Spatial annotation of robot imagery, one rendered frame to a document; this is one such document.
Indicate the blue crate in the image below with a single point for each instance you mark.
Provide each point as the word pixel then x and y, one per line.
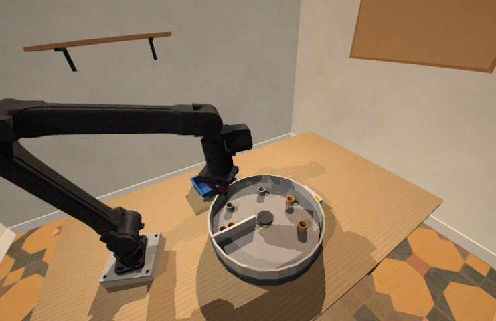
pixel 203 189

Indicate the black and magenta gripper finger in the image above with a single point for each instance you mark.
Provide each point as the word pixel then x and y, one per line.
pixel 225 189
pixel 218 191

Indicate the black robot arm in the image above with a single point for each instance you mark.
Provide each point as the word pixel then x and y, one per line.
pixel 118 227

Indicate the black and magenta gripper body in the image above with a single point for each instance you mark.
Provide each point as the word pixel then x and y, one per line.
pixel 216 172

